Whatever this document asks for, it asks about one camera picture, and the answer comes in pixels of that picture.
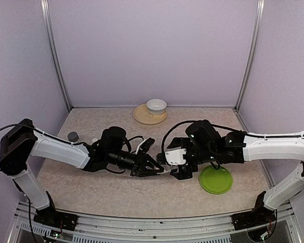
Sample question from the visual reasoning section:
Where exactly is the clear plastic pill organizer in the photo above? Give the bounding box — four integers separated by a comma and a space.
160, 169, 172, 175

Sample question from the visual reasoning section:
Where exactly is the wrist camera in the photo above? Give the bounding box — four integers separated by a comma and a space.
135, 138, 155, 155
156, 148, 186, 166

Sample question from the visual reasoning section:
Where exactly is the front aluminium rail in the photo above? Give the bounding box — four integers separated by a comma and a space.
4, 201, 304, 242

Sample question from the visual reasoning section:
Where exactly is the beige round plate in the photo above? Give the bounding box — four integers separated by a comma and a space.
133, 104, 167, 125

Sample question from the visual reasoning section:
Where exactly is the white ceramic bowl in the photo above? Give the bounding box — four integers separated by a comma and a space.
146, 99, 167, 115

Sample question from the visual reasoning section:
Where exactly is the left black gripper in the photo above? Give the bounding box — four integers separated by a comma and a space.
107, 150, 164, 178

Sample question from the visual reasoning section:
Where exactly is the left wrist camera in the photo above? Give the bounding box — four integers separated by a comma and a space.
135, 138, 155, 155

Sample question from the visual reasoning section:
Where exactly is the right aluminium frame post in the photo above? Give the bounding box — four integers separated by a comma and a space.
235, 0, 265, 113

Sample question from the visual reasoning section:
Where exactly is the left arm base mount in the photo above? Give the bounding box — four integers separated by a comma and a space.
33, 191, 79, 231

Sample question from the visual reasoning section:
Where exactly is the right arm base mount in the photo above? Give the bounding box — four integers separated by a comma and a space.
232, 191, 277, 230

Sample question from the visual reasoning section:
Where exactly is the left aluminium frame post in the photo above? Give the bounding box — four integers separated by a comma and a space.
40, 0, 73, 113

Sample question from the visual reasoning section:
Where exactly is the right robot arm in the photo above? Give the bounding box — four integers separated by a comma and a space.
161, 119, 304, 225

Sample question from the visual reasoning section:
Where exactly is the orange pill bottle grey cap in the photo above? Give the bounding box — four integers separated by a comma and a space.
67, 132, 80, 143

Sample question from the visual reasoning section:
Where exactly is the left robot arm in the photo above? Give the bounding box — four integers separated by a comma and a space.
0, 119, 164, 225

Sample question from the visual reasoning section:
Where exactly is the aluminium frame post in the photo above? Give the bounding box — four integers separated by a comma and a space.
40, 0, 73, 113
235, 0, 265, 113

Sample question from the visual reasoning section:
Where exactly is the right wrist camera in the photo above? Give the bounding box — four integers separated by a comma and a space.
156, 148, 186, 166

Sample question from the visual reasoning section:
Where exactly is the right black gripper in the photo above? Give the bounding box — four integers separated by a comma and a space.
169, 137, 217, 180

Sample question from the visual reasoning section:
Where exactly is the green round plate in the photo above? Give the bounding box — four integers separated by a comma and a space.
199, 166, 233, 195

